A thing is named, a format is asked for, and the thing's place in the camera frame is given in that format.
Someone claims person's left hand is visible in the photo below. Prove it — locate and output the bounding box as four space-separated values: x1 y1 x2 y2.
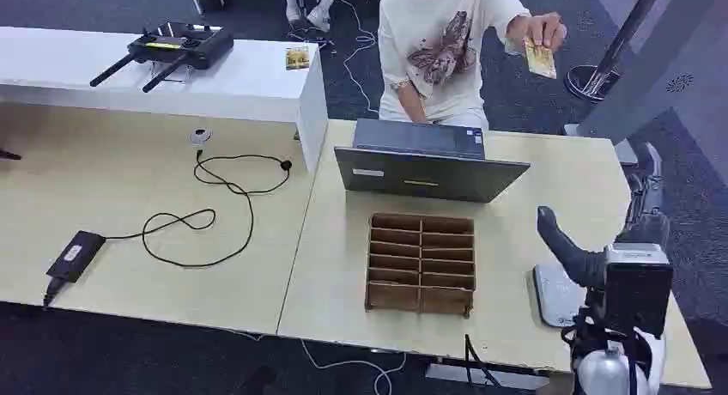
505 12 568 55

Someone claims black cable under desk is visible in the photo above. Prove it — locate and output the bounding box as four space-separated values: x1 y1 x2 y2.
463 334 503 389

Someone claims white desk shelf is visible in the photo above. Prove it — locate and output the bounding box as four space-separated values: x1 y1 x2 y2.
0 26 330 174

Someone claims grey card reader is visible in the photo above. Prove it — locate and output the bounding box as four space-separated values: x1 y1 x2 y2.
532 263 587 329

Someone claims chrome stanchion post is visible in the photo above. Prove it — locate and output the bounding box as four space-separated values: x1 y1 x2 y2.
564 0 666 103

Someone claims clear acrylic stand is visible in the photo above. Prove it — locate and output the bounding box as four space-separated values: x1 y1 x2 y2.
150 59 192 85

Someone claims black power cable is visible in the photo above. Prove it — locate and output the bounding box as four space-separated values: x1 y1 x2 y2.
105 150 293 269

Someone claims yellow printed card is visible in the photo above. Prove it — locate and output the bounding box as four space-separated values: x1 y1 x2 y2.
523 36 558 80
285 46 312 71

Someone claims wooden slotted card box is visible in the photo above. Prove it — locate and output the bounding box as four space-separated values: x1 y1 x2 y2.
364 212 476 319

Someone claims white floor cable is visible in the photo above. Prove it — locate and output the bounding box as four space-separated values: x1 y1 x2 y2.
335 0 381 116
300 339 408 395

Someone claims grey laptop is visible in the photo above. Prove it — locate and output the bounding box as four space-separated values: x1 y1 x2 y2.
334 118 531 204

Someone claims grey standing panel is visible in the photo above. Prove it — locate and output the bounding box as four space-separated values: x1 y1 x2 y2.
562 0 728 167

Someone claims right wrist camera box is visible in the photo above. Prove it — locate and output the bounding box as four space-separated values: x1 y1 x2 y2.
603 243 674 337

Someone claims black remote controller with antennas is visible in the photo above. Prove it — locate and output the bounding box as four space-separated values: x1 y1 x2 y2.
89 21 235 94

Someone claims black mains plug lead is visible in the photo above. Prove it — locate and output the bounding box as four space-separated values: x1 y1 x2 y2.
42 278 66 309

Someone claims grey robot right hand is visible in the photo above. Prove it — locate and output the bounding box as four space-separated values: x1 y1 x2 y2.
537 142 671 291

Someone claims person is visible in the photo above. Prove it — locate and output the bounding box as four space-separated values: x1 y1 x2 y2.
377 0 568 133
282 0 345 33

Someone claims black power adapter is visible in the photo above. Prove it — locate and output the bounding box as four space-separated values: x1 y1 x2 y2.
45 230 107 283

